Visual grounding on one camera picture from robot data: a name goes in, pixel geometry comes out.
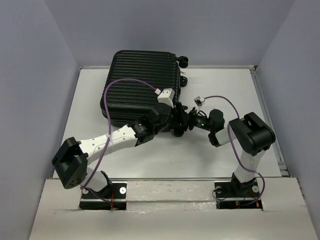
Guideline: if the black hard-shell suitcase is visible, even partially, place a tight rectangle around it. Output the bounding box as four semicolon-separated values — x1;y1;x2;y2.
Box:
100;50;189;128

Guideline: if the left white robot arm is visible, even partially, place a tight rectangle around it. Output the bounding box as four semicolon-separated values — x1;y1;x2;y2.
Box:
52;102;189;198

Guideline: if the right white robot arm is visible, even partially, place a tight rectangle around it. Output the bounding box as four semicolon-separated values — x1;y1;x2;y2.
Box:
188;108;276;198

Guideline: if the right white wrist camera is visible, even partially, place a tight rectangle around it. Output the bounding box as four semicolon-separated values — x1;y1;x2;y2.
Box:
193;96;206;110

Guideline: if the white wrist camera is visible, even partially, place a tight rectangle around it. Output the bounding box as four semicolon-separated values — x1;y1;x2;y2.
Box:
157;88;175;108
193;96;206;110

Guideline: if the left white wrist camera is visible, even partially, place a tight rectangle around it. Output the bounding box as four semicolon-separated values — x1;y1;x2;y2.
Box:
157;88;175;108

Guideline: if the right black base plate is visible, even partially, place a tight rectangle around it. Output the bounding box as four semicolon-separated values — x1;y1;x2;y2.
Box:
211;180;263;210

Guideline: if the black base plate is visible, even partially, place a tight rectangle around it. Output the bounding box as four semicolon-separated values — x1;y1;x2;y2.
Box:
78;181;128;211
211;180;263;210

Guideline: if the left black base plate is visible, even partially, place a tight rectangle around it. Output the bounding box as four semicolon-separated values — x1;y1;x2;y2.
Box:
78;181;128;211

